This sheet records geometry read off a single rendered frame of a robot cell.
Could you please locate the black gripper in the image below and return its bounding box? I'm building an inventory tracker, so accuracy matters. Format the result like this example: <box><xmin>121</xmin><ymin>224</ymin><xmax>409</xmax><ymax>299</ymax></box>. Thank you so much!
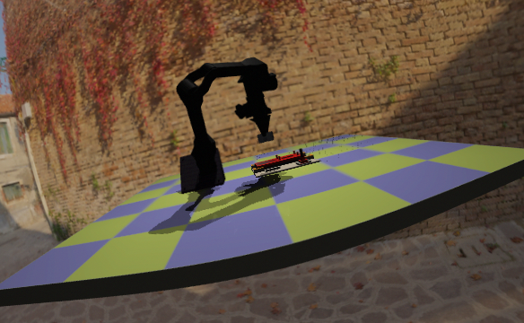
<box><xmin>244</xmin><ymin>92</ymin><xmax>272</xmax><ymax>136</ymax></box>

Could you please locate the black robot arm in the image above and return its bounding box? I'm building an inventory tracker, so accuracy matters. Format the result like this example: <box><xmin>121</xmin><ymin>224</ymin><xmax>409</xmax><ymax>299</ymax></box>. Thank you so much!
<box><xmin>177</xmin><ymin>57</ymin><xmax>278</xmax><ymax>177</ymax></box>

